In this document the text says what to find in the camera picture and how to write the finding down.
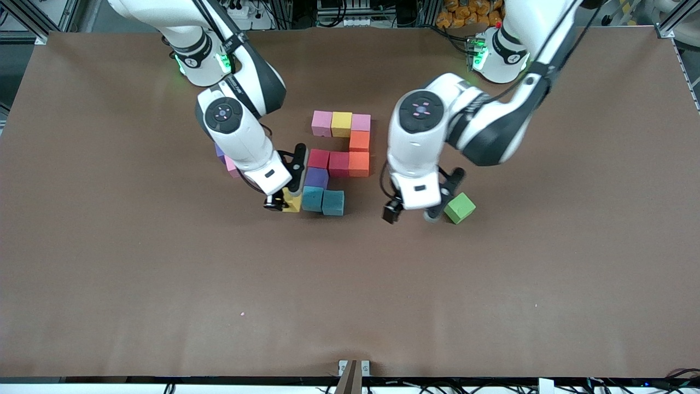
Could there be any yellow foam cube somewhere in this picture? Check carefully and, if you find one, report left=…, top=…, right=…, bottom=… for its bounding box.
left=281, top=187, right=303, bottom=214
left=331, top=111, right=353, bottom=138

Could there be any cyan foam cube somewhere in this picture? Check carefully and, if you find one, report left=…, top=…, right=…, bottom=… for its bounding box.
left=321, top=190, right=346, bottom=217
left=301, top=186, right=325, bottom=213

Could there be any green foam cube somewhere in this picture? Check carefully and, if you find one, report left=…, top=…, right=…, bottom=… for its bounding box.
left=443, top=192, right=476, bottom=224

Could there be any bag of orange items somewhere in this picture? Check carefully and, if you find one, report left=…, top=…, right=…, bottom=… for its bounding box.
left=436, top=0, right=504, bottom=28

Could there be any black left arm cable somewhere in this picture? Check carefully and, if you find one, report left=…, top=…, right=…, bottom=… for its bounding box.
left=381, top=163, right=398, bottom=201

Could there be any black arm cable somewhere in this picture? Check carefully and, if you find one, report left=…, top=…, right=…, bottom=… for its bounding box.
left=381, top=163, right=398, bottom=201
left=235, top=164, right=270, bottom=196

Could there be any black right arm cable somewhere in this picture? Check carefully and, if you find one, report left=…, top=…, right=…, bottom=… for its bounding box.
left=235, top=164, right=270, bottom=196

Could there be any silver mount bracket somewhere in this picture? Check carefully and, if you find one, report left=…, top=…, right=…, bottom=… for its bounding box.
left=335, top=359, right=371, bottom=394

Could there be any black floor cable bundle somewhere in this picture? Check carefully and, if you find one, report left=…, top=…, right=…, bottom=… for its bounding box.
left=585, top=368, right=700, bottom=393

